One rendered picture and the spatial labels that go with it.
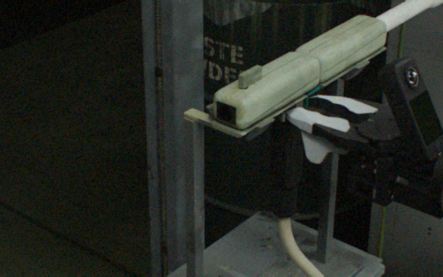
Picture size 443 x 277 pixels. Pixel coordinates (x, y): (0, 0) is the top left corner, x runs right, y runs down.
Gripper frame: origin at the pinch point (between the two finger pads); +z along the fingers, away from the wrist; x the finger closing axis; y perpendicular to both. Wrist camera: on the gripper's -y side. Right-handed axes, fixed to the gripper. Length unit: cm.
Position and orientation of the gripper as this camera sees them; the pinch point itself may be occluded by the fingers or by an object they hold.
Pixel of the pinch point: (304, 104)
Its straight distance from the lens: 113.2
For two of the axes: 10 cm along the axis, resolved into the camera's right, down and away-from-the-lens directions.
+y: 0.0, 8.8, 4.8
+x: 6.3, -3.7, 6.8
